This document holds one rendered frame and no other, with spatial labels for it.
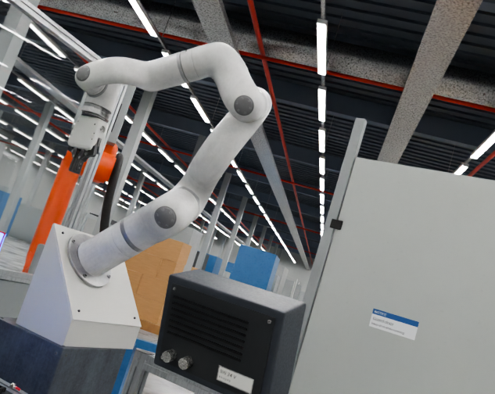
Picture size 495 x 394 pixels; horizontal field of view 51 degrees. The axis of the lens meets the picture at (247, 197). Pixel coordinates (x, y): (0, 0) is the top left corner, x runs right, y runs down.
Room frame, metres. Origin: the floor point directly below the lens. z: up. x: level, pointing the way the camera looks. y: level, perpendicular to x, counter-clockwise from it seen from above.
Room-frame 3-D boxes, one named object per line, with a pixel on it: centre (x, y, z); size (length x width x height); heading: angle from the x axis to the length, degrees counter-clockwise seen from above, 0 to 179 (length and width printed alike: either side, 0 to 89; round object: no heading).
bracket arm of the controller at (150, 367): (1.09, 0.01, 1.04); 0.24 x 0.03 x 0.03; 62
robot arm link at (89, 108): (1.52, 0.50, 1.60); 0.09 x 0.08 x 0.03; 62
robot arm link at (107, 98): (1.51, 0.51, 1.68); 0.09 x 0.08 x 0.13; 160
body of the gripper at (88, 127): (1.52, 0.51, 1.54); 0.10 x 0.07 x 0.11; 62
